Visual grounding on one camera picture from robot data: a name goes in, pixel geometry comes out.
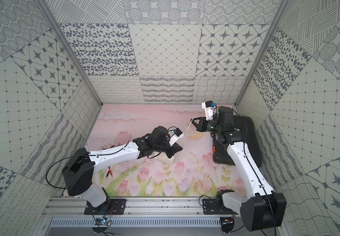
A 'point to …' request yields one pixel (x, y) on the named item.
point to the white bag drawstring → (185, 132)
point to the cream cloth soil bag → (163, 157)
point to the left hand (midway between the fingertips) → (181, 145)
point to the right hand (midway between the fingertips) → (192, 120)
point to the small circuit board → (102, 221)
